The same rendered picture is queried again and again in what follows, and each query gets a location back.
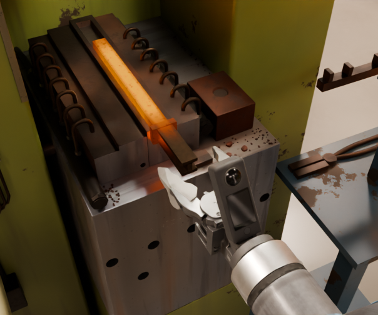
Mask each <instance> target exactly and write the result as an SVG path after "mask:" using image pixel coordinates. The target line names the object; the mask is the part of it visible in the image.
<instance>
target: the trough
mask: <svg viewBox="0 0 378 315"><path fill-rule="evenodd" d="M76 24H77V25H78V27H79V28H80V30H81V31H82V33H83V34H84V35H85V37H86V38H87V40H88V41H89V42H90V44H91V45H92V47H93V41H95V40H98V39H103V38H104V36H103V35H102V34H101V33H100V31H99V30H98V28H97V27H96V26H95V25H94V23H93V22H92V20H87V21H83V22H78V23H76Z"/></svg>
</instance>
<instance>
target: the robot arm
mask: <svg viewBox="0 0 378 315"><path fill-rule="evenodd" d="M212 150H213V155H214V158H215V159H216V160H217V161H218V162H216V163H215V164H212V165H210V166H209V167H208V172H209V175H210V179H211V182H212V186H213V190H214V191H212V192H206V191H205V192H204V193H203V197H202V198H201V200H199V199H198V198H197V187H196V186H194V185H193V184H190V183H186V182H183V181H182V180H181V179H180V178H179V176H178V175H175V174H173V173H172V172H171V171H170V169H169V168H168V167H160V166H159V167H158V175H159V177H160V180H161V182H162V183H163V185H164V187H165V188H166V190H167V192H168V196H169V199H170V202H171V205H172V206H173V207H174V208H176V209H181V210H182V211H183V212H184V213H185V214H186V215H188V216H190V217H192V218H198V219H199V220H200V221H201V223H200V226H199V225H198V223H197V222H196V223H195V232H196V234H197V235H198V237H199V238H200V240H201V242H202V243H203V245H204V246H205V247H206V249H207V251H208V252H209V253H210V255H211V256H212V255H214V254H217V253H222V254H223V255H224V257H225V259H226V260H227V261H228V263H229V264H230V267H231V268H232V269H233V270H232V274H231V280H232V283H233V284H234V286H235V287H236V289H237V290H238V292H239V293H240V295H241V296H242V297H243V299H244V301H245V302H246V303H247V305H248V306H249V307H250V309H251V310H252V312H253V313H254V315H378V301H375V302H373V303H371V304H370V305H368V306H365V307H362V308H359V309H356V310H354V311H351V312H348V313H345V314H342V313H341V312H340V311H339V309H338V308H337V306H336V305H335V304H334V303H333V302H332V300H331V299H330V298H329V297H328V295H327V294H326V293H325V292H324V290H323V289H322V288H321V287H320V286H319V284H318V283H317V281H316V280H315V279H314V278H313V277H312V275H311V274H310V273H309V272H308V270H307V269H306V268H305V267H304V265H303V263H302V261H301V260H299V259H298V258H297V257H296V255H295V254H294V253H293V252H292V251H291V249H290V248H289V247H288V246H287V245H286V243H284V242H283V241H282V240H274V239H273V237H272V236H271V235H268V234H263V235H259V236H258V235H256V234H257V233H259V232H261V231H262V229H261V226H260V221H259V218H258V214H257V210H256V207H255V202H254V199H253V195H252V190H251V187H250V182H249V180H248V175H247V171H246V168H245V163H244V160H243V159H242V158H241V157H238V156H231V157H230V156H228V155H227V154H226V153H224V152H223V151H222V150H220V149H219V148H217V147H216V146H214V147H212ZM200 232H201V233H202V235H203V237H204V238H205V239H206V241H207V243H205V241H204V240H203V238H202V237H201V235H200ZM214 249H216V250H214Z"/></svg>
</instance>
